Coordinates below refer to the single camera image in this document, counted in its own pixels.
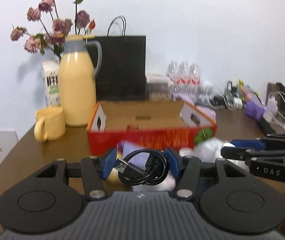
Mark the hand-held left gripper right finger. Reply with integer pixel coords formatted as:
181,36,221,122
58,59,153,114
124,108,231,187
164,147,248,201

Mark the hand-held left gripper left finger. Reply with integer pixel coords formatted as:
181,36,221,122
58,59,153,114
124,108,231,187
36,148,117,201

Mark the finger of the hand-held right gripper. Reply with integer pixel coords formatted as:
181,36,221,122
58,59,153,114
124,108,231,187
220,146,285,167
231,132,285,152

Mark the yellow plush toy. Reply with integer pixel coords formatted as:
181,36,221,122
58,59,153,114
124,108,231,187
107,166,133,187

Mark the black USB cable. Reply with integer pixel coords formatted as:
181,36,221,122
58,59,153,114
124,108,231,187
116,149,169,186

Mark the purple towel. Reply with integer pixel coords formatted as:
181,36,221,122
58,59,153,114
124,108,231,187
117,140,151,170

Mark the red cardboard box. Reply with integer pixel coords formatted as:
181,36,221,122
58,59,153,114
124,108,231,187
87,100,218,154

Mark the purple tissue packet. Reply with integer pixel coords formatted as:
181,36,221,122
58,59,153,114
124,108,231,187
244,100,266,119

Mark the purple fluffy slipper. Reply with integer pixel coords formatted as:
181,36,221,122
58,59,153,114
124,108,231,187
172,92,216,120

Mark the colourful snack packet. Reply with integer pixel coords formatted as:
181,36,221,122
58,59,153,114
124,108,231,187
237,80,261,101

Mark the brown paper bag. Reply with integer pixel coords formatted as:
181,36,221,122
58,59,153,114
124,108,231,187
266,82,285,105

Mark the yellow mug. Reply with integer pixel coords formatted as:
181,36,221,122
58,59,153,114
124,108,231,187
34,106,66,142

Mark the clear seed container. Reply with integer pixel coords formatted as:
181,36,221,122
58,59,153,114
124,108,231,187
145,74,171,102

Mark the yellow thermos jug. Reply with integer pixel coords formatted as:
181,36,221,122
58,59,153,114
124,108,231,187
58,35,103,127

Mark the black paper bag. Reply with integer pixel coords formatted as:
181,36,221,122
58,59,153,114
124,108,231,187
94,16,147,102

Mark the white milk carton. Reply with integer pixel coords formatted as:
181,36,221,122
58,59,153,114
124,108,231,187
42,60,61,107

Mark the white booklet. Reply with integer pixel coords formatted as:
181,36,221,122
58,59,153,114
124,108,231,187
0,129,18,175

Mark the dried rose bouquet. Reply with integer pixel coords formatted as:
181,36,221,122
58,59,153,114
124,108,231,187
10,0,96,57

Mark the tangled cable bundle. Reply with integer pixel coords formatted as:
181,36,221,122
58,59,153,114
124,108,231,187
206,86,233,110

